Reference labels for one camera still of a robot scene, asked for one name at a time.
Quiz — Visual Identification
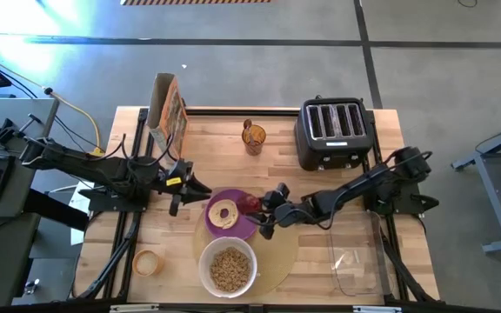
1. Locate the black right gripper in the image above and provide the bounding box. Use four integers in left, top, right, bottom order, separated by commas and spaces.
250, 200, 317, 242

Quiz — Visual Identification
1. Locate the brown spoon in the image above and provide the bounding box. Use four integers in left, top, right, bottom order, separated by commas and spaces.
242, 117, 257, 145

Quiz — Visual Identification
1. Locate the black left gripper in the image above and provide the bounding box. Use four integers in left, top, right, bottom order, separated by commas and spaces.
154, 159, 214, 218

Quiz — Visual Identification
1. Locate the small tan wooden cup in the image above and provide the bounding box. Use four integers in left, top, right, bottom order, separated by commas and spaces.
130, 249, 164, 278

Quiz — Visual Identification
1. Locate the round woven tan placemat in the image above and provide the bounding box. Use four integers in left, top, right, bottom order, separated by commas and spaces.
191, 187, 300, 299

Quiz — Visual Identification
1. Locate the amber plastic cup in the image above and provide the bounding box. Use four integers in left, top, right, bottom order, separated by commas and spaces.
240, 123, 268, 157

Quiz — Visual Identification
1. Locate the red apple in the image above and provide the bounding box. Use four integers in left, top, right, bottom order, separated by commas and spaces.
236, 192, 263, 216

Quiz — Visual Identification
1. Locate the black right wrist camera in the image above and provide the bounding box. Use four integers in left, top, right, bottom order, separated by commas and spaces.
262, 182, 291, 210

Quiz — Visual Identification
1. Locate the black aluminium table frame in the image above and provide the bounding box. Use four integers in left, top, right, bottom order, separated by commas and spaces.
71, 106, 441, 313

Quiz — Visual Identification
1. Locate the brown cereal heap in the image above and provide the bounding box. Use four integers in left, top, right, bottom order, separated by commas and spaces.
208, 245, 252, 294

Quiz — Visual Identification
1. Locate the purple plate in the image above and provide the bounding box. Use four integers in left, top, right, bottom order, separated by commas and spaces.
203, 188, 261, 242

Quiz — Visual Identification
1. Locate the orange cereal box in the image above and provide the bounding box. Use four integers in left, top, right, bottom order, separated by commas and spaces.
145, 72, 190, 167

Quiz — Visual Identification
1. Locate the black four-slot toaster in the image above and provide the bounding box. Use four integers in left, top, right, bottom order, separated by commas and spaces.
293, 97, 376, 172

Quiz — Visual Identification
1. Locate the yellow cable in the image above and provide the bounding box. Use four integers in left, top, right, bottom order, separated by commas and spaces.
49, 90, 106, 158

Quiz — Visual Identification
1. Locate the large white bowl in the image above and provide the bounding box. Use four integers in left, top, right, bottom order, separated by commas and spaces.
197, 236, 259, 300

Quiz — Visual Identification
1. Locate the clear plastic tray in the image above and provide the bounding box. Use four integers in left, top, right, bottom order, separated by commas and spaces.
326, 210, 395, 298

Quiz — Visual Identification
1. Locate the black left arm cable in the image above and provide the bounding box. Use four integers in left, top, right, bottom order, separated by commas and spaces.
118, 131, 178, 170

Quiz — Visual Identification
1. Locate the white paper sheet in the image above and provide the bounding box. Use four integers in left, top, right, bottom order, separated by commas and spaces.
69, 185, 91, 247

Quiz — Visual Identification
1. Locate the bagel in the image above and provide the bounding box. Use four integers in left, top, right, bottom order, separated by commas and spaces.
206, 198, 240, 230

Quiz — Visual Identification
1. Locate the grey metal stand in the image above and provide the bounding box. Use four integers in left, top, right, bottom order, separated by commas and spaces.
450, 112, 501, 256

